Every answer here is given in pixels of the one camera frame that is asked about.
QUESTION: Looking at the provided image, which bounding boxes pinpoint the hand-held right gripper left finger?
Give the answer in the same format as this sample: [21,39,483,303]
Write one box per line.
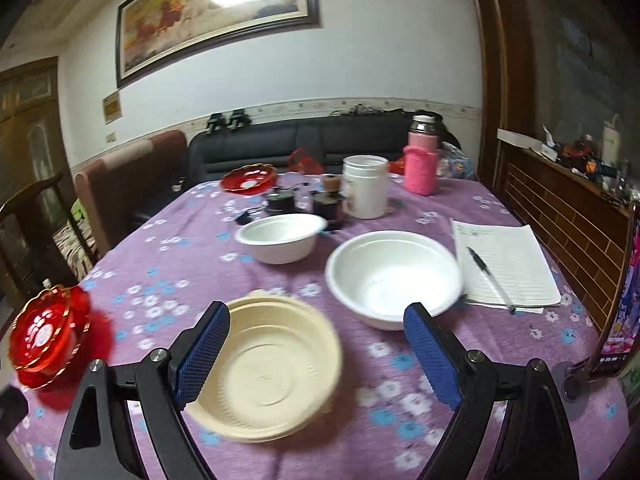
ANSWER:
[54,301,231,480]

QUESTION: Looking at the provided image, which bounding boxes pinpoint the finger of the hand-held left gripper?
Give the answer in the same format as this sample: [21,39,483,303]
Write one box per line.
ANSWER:
[0,385,29,431]

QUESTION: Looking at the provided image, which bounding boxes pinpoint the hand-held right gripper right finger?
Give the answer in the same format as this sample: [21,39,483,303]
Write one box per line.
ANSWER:
[403,302,581,480]

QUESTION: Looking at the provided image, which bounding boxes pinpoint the beige plastic bowl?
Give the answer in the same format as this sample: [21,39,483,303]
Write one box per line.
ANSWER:
[185,296,343,443]

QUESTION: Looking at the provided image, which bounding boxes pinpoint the red gold-rimmed plate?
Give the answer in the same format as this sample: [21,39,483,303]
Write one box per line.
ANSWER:
[30,305,117,407]
[221,164,279,196]
[9,285,92,387]

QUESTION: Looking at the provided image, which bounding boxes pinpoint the large white bowl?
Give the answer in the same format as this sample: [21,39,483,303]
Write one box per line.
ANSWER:
[325,231,463,332]

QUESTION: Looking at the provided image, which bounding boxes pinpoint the small deep white bowl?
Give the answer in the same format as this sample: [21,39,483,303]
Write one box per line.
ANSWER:
[235,213,328,265]

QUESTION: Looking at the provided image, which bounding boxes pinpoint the purple floral tablecloth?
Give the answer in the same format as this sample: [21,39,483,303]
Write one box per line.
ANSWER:
[7,172,632,480]

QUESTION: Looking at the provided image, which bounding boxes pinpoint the black ballpoint pen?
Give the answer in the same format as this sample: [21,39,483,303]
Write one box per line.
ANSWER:
[467,246,517,315]

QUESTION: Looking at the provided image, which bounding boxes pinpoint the lined paper notebook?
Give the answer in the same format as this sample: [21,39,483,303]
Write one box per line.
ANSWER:
[450,218,562,311]

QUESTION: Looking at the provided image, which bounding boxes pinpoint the dark wooden chair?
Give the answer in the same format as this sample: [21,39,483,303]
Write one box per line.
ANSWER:
[0,174,99,306]

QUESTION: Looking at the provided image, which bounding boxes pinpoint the white plastic jar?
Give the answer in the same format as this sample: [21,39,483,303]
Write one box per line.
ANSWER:
[342,155,390,220]

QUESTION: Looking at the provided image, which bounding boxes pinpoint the dark jar with cork top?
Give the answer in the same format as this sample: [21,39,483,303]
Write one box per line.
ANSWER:
[312,175,347,224]

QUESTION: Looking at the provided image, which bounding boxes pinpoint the brown upholstered chair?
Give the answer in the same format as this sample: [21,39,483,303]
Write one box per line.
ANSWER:
[75,130,189,257]

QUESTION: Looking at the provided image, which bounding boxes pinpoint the pink knit-sleeved bottle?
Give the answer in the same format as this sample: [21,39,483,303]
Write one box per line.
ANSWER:
[403,114,441,196]

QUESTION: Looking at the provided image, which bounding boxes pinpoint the wooden sideboard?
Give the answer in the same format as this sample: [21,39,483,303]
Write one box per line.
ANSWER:
[495,127,640,342]

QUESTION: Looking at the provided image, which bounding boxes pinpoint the colourful plastic bag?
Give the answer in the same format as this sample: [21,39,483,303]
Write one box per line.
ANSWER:
[439,141,479,182]

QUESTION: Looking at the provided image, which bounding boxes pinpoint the smartphone with colourful screen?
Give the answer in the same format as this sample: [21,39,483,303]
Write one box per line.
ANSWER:
[594,200,640,377]

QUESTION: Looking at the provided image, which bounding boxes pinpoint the red plastic bag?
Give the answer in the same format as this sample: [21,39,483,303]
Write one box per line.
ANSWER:
[289,149,325,175]

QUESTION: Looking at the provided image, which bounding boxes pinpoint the black leather sofa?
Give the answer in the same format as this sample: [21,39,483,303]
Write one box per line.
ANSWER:
[131,109,463,221]

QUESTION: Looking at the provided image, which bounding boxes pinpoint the wooden cabinet with glass doors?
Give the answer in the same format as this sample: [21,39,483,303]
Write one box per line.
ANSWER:
[0,56,62,201]

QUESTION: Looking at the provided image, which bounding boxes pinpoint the framed horse painting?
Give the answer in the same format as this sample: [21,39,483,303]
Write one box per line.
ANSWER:
[116,0,321,89]

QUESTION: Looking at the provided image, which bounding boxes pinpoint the small yellow wall plaque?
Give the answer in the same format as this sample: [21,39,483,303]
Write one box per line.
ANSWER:
[102,91,124,124]

